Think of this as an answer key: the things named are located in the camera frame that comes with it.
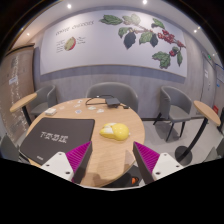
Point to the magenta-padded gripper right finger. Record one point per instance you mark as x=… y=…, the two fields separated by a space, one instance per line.
x=165 y=163

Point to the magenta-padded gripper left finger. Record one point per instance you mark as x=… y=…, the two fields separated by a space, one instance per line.
x=56 y=162

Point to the yellow computer mouse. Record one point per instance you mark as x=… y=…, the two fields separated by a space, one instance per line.
x=116 y=132

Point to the black mouse pad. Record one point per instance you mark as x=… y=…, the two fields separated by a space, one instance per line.
x=56 y=136

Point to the small white box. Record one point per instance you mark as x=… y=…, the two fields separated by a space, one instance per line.
x=50 y=111

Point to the small white packet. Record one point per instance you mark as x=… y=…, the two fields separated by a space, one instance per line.
x=77 y=105
x=100 y=110
x=78 y=111
x=91 y=108

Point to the grey upholstered chair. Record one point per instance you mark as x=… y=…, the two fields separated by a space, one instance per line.
x=175 y=103
x=113 y=90
x=45 y=96

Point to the round wooden side table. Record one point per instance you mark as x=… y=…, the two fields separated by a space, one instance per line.
x=23 y=101
x=206 y=111

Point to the small black box device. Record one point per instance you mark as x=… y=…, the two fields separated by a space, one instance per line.
x=112 y=102

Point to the ceiling spot lights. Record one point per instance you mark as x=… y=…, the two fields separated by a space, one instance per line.
x=69 y=6

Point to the white coffee plant wall mural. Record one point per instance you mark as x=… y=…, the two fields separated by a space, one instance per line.
x=100 y=43

